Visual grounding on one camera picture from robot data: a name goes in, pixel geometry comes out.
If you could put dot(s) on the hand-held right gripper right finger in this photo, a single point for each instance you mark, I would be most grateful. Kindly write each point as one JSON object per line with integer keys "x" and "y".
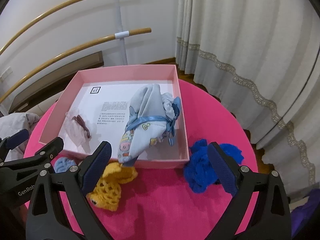
{"x": 222, "y": 170}

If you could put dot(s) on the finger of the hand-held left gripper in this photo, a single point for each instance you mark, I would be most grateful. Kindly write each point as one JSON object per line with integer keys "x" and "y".
{"x": 16, "y": 137}
{"x": 53, "y": 147}

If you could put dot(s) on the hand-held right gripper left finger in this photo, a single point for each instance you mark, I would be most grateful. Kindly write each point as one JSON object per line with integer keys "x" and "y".
{"x": 96, "y": 170}

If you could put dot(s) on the light blue fleece cloth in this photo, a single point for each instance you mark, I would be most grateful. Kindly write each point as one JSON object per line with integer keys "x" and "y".
{"x": 63, "y": 165}

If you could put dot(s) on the pink cardboard box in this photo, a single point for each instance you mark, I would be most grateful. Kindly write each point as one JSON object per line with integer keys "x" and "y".
{"x": 125, "y": 72}

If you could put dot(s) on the grey white bedding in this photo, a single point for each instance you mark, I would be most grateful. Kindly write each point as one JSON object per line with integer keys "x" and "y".
{"x": 15, "y": 122}

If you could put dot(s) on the royal blue crochet piece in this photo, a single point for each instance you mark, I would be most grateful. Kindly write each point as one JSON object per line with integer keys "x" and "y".
{"x": 197, "y": 175}

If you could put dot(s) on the yellow crochet piece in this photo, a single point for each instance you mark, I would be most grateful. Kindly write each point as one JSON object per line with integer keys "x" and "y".
{"x": 112, "y": 192}

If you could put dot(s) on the pale pink sheer pouch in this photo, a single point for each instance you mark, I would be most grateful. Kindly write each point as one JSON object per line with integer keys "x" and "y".
{"x": 75, "y": 127}

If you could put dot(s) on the white printed paper sheet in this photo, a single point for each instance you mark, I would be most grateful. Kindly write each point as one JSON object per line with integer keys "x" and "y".
{"x": 112, "y": 95}

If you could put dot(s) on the light blue ribbon scrunchie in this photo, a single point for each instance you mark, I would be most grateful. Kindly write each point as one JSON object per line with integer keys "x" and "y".
{"x": 168, "y": 105}

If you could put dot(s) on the light blue printed cloth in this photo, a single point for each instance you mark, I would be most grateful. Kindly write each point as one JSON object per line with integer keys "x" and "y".
{"x": 147, "y": 100}

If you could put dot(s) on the purple cloth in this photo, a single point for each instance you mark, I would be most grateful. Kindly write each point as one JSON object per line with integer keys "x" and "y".
{"x": 307, "y": 212}

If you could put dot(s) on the cream curtain with lace trim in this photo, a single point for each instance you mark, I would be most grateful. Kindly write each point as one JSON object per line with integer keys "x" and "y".
{"x": 237, "y": 30}

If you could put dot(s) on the white wall socket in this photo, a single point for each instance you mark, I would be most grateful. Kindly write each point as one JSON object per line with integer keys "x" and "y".
{"x": 5, "y": 73}

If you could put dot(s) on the white barre post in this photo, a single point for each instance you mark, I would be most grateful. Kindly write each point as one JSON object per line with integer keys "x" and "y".
{"x": 119, "y": 12}

